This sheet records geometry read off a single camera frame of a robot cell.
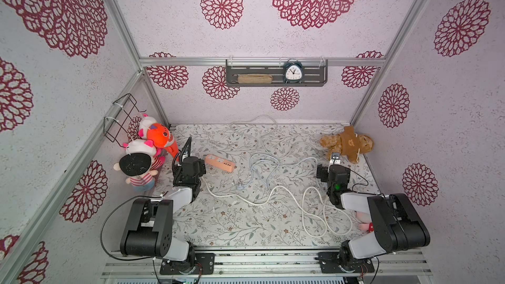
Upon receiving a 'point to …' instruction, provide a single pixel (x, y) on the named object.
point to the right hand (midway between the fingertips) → (333, 163)
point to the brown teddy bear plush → (348, 143)
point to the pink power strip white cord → (229, 166)
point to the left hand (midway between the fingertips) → (188, 163)
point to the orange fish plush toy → (161, 136)
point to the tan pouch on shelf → (254, 79)
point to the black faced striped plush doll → (140, 163)
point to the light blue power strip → (256, 157)
